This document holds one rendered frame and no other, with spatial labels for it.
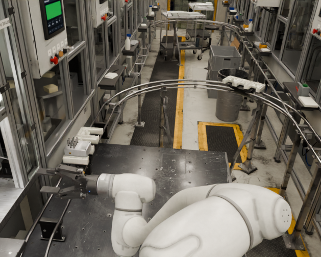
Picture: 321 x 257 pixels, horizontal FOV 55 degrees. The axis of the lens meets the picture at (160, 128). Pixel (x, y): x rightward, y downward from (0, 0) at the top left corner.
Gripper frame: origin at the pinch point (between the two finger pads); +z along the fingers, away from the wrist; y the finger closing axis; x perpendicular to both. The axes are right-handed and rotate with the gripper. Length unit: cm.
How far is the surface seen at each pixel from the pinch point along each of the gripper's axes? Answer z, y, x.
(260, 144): -146, -111, -222
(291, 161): -142, -65, -123
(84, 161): 2, -26, -48
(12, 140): 21.8, 4.8, -18.5
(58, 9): 18, 49, -78
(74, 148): 8, -20, -52
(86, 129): 11, -25, -82
